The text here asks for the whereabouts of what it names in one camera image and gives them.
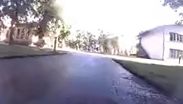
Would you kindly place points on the row of trees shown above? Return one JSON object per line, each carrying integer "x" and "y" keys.
{"x": 90, "y": 41}

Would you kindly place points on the short post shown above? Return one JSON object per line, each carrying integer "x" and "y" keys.
{"x": 55, "y": 44}
{"x": 179, "y": 59}

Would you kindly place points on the beige brick building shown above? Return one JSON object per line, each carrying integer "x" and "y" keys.
{"x": 23, "y": 33}

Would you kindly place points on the dark asphalt road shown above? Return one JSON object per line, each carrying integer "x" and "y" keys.
{"x": 75, "y": 83}

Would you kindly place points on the white two-storey building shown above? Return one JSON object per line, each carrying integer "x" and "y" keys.
{"x": 181, "y": 44}

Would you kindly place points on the grass verge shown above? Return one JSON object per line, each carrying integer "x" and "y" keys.
{"x": 170, "y": 78}
{"x": 2, "y": 49}

